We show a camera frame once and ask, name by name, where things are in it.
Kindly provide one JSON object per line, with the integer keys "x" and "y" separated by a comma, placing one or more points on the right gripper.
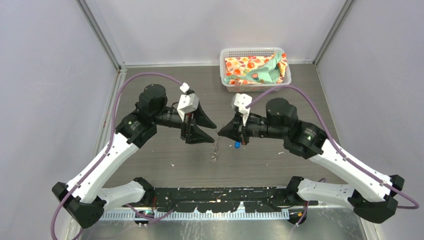
{"x": 235, "y": 130}

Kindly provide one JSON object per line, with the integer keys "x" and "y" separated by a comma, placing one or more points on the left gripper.
{"x": 189, "y": 130}

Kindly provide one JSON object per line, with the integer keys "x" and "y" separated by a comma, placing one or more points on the large metal keyring disc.
{"x": 215, "y": 149}

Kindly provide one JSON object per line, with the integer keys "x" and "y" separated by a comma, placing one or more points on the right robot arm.
{"x": 369, "y": 193}

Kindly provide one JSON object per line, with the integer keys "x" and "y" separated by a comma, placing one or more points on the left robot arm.
{"x": 86, "y": 199}

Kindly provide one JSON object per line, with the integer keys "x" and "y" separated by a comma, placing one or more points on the floral patterned cloth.
{"x": 254, "y": 69}

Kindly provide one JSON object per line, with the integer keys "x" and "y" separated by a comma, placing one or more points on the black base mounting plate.
{"x": 265, "y": 199}

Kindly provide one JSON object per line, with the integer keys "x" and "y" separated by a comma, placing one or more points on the white plastic basket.
{"x": 246, "y": 51}

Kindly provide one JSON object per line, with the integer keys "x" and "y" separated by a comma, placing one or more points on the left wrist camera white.
{"x": 188, "y": 101}

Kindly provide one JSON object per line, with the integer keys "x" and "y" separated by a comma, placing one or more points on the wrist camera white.
{"x": 240, "y": 102}
{"x": 188, "y": 101}

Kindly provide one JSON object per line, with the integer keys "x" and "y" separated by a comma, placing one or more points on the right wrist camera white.
{"x": 240, "y": 102}

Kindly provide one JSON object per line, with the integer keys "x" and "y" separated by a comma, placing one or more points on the aluminium frame rail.
{"x": 209, "y": 214}

